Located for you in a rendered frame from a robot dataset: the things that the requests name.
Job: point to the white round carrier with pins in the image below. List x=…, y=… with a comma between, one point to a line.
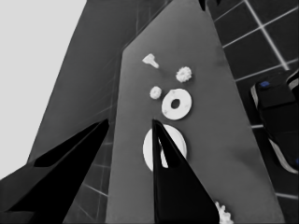
x=180, y=94

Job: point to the large thick white disc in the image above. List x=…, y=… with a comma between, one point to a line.
x=178, y=141

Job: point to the medium white gear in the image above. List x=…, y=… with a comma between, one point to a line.
x=180, y=76

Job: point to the small white gear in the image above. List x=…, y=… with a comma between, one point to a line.
x=153, y=94
x=224, y=216

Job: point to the dark robot body with pale edges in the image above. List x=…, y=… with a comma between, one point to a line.
x=277, y=124

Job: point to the small white T-shaped piece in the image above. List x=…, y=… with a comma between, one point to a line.
x=150, y=59

